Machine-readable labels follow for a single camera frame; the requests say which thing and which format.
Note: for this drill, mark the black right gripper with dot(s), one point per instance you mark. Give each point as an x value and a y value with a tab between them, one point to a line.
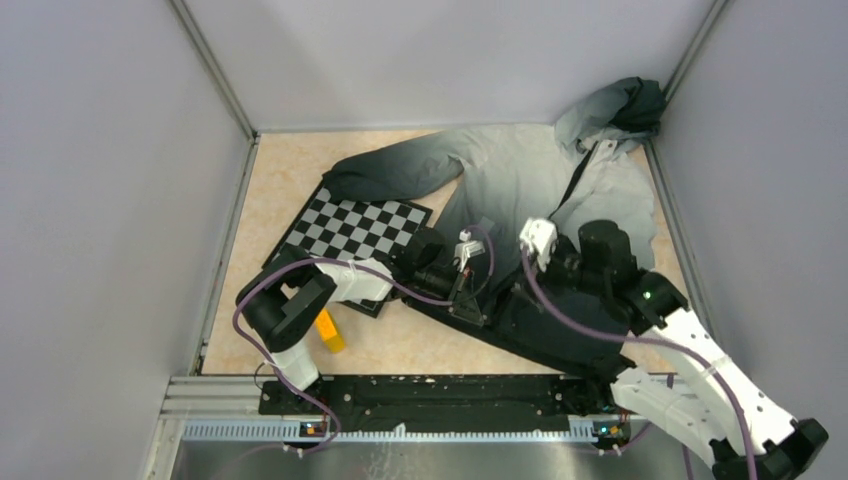
563	245

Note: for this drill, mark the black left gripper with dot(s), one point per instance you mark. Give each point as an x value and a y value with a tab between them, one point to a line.
462	284

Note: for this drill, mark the grey gradient hooded jacket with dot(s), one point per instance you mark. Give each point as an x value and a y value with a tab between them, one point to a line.
573	171

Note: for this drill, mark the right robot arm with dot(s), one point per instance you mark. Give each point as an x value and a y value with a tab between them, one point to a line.
731	424

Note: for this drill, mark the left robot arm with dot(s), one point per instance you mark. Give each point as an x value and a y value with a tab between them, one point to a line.
285	299

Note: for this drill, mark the black white checkerboard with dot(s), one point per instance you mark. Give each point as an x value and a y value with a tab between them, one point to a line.
349	230

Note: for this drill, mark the yellow block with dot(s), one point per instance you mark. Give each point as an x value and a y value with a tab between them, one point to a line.
328	332

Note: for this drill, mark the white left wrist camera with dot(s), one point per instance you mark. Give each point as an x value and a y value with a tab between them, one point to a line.
466	249

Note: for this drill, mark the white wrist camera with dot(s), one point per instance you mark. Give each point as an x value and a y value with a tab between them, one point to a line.
538	238
466	249

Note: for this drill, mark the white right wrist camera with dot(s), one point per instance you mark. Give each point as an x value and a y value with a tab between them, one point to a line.
538	238

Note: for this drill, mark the grey cable duct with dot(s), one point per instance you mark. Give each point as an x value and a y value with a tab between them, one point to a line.
289	431

